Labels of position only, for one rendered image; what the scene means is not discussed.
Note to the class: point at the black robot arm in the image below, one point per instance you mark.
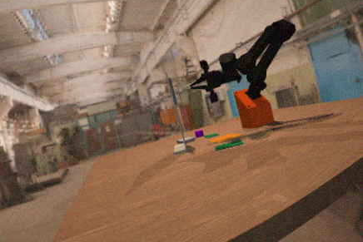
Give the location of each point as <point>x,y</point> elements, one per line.
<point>275,34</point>

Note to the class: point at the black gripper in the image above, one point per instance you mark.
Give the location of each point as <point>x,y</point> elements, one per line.
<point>213,95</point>

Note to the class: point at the small purple cube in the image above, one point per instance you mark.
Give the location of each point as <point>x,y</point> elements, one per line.
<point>199,133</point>

